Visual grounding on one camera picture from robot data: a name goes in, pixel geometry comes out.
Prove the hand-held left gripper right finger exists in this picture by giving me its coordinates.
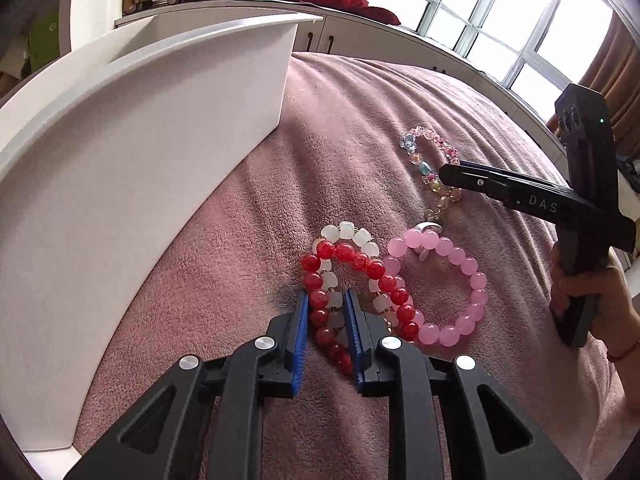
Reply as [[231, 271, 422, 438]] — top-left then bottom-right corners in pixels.
[[342, 287, 583, 480]]

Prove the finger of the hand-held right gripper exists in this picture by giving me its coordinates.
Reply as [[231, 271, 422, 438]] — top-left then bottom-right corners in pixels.
[[439, 162, 508, 207], [459, 159, 571, 193]]

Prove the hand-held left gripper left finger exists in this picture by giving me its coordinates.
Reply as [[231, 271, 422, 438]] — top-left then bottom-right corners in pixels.
[[64, 289, 311, 480]]

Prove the multicoloured bead bracelet with charm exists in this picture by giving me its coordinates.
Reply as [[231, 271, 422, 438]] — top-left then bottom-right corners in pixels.
[[400, 127, 463, 261]]

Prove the red bead bracelet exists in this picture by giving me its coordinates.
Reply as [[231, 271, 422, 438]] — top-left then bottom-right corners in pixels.
[[300, 241, 421, 376]]

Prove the white bead bracelet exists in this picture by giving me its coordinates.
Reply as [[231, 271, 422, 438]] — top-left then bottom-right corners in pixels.
[[312, 221, 401, 332]]

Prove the white storage box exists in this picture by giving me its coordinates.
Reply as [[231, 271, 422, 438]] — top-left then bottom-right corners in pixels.
[[0, 14, 325, 453]]

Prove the person's right forearm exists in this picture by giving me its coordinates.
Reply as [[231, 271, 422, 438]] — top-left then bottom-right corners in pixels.
[[606, 280, 640, 421]]

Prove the person's right hand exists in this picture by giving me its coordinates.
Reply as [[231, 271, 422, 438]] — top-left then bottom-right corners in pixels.
[[550, 242, 637, 342]]

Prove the pink fleece blanket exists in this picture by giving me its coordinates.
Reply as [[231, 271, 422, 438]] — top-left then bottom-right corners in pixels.
[[75, 50, 640, 480]]

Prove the white framed window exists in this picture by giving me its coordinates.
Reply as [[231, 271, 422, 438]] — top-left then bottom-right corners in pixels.
[[310, 0, 617, 113]]

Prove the white window bench cabinet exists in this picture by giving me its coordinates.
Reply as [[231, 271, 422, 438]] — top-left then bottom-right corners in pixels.
[[114, 0, 568, 161]]

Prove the dark red cloth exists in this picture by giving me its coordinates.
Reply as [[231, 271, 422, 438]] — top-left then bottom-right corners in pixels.
[[269, 0, 402, 26]]

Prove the green object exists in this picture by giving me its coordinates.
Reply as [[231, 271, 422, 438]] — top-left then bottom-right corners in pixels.
[[27, 17, 64, 64]]

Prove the pink bead bracelet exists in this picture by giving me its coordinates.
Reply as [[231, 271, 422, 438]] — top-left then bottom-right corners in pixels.
[[382, 227, 489, 347]]

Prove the red string wristband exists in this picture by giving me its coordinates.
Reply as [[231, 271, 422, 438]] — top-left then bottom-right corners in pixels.
[[606, 339, 640, 364]]

